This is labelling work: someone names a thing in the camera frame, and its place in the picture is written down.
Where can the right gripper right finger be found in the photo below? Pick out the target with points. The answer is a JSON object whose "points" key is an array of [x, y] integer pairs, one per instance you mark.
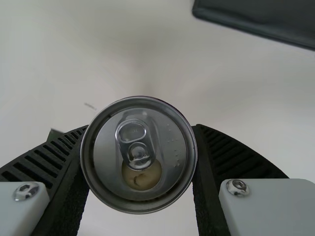
{"points": [[233, 172]]}

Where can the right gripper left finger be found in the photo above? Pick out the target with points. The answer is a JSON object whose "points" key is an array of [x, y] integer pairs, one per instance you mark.
{"points": [[37, 191]]}

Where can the purple can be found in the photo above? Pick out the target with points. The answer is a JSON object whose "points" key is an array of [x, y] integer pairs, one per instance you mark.
{"points": [[167, 152]]}

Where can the dark grey bag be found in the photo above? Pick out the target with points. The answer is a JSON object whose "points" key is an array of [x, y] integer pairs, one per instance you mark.
{"points": [[258, 17]]}

